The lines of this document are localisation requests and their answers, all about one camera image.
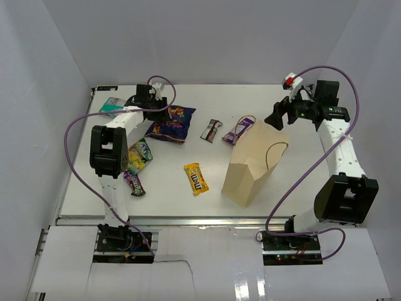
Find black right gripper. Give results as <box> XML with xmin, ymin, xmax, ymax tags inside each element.
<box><xmin>265</xmin><ymin>85</ymin><xmax>319</xmax><ymax>131</ymax></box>

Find brown paper bag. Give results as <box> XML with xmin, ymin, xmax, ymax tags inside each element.
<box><xmin>221</xmin><ymin>119</ymin><xmax>289</xmax><ymax>208</ymax></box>

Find dark blue chips bag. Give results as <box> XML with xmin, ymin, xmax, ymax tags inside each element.
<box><xmin>145</xmin><ymin>105</ymin><xmax>196</xmax><ymax>144</ymax></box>

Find brown chocolate bar wrapper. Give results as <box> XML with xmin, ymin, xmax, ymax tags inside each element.
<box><xmin>200</xmin><ymin>119</ymin><xmax>223</xmax><ymax>143</ymax></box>

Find yellow M&M's packet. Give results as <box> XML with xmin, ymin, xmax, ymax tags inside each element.
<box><xmin>184</xmin><ymin>163</ymin><xmax>209</xmax><ymax>196</ymax></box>

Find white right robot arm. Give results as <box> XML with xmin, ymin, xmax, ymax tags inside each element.
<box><xmin>264</xmin><ymin>73</ymin><xmax>379</xmax><ymax>250</ymax></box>

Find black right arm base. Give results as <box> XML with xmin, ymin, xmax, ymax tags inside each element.
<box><xmin>255</xmin><ymin>231</ymin><xmax>323</xmax><ymax>266</ymax></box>

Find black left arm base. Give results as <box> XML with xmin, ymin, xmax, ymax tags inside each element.
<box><xmin>96</xmin><ymin>224</ymin><xmax>152</xmax><ymax>253</ymax></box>

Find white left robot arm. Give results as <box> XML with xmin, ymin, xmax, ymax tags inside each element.
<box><xmin>90</xmin><ymin>83</ymin><xmax>169</xmax><ymax>228</ymax></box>

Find green Fox's candy bag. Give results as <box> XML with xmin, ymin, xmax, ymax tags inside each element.
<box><xmin>127</xmin><ymin>138</ymin><xmax>154</xmax><ymax>175</ymax></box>

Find purple Fox's candy bag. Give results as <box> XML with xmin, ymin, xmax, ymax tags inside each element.
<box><xmin>222</xmin><ymin>115</ymin><xmax>256</xmax><ymax>145</ymax></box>

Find teal tissue packet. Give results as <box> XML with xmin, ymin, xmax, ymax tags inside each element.
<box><xmin>99</xmin><ymin>97</ymin><xmax>126</xmax><ymax>118</ymax></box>

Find dark blue logo sticker left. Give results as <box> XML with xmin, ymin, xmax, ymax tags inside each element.
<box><xmin>96</xmin><ymin>85</ymin><xmax>118</xmax><ymax>92</ymax></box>

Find brown M&M's packet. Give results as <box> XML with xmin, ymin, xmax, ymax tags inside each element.
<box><xmin>123</xmin><ymin>170</ymin><xmax>146</xmax><ymax>197</ymax></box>

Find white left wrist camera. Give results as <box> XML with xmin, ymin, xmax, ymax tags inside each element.
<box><xmin>148</xmin><ymin>80</ymin><xmax>164</xmax><ymax>100</ymax></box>

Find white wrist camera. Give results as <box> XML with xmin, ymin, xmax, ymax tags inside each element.
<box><xmin>148</xmin><ymin>80</ymin><xmax>164</xmax><ymax>100</ymax></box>
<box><xmin>282</xmin><ymin>73</ymin><xmax>303</xmax><ymax>100</ymax></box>

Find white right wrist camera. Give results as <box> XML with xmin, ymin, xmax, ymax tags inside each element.
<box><xmin>282</xmin><ymin>73</ymin><xmax>303</xmax><ymax>100</ymax></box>

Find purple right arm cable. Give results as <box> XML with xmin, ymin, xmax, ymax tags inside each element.
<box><xmin>264</xmin><ymin>65</ymin><xmax>360</xmax><ymax>261</ymax></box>

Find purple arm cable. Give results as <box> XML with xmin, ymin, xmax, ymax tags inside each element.
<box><xmin>64</xmin><ymin>75</ymin><xmax>177</xmax><ymax>256</ymax></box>
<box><xmin>264</xmin><ymin>65</ymin><xmax>360</xmax><ymax>261</ymax></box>

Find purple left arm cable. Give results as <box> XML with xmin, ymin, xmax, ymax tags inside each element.
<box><xmin>64</xmin><ymin>75</ymin><xmax>177</xmax><ymax>256</ymax></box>

